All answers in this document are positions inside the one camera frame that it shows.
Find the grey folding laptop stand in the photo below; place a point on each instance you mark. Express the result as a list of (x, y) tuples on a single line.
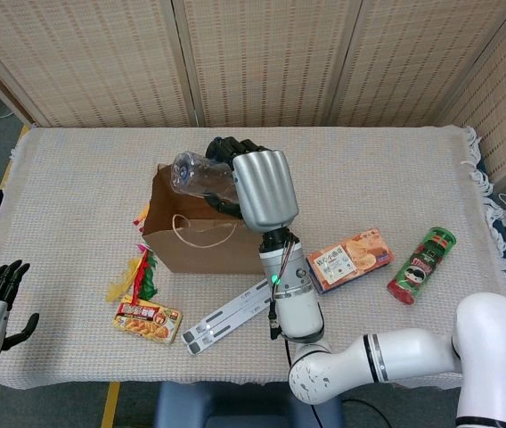
[(230, 312)]

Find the clear plastic bottle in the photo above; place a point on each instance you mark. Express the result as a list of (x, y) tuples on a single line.
[(204, 178)]

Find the blue padded seat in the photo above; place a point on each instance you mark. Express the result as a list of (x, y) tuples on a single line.
[(235, 405)]

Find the green chips can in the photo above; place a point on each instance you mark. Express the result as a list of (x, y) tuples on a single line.
[(420, 272)]

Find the beige woven tablecloth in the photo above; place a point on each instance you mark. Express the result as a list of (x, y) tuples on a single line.
[(79, 178)]

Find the yellow rubber chicken toy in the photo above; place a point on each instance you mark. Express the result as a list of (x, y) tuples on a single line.
[(139, 218)]

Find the blue-orange cookie box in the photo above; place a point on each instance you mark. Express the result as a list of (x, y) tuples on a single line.
[(346, 263)]

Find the woven folding screen panel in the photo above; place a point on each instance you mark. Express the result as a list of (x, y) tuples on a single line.
[(502, 98), (79, 58), (404, 58), (266, 58)]

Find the brown paper shopping bag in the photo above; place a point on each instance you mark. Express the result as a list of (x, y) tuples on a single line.
[(208, 256)]

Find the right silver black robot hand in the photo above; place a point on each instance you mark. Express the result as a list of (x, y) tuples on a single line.
[(264, 191)]

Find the colourful feather toy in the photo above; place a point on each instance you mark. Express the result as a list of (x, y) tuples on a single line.
[(139, 272)]

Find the yellow curry box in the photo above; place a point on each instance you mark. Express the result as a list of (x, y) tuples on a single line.
[(148, 322)]

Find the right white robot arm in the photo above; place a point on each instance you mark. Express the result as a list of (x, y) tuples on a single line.
[(297, 312)]

